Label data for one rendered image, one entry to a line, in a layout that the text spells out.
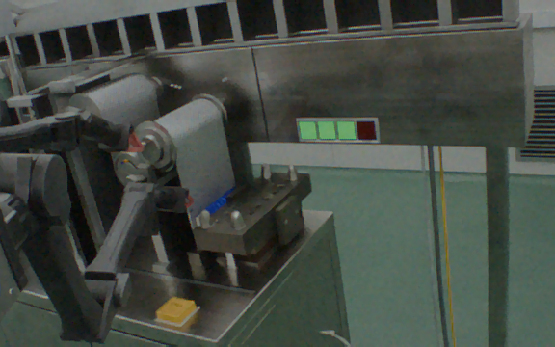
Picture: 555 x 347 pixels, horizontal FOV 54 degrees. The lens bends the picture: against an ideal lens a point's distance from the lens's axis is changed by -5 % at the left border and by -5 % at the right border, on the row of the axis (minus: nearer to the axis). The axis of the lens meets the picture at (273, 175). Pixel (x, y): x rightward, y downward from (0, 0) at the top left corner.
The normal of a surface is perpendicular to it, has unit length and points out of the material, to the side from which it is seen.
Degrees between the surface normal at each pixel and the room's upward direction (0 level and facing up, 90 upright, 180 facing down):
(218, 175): 90
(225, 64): 90
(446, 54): 90
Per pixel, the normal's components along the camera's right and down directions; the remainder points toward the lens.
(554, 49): -0.48, 0.40
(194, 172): 0.86, 0.04
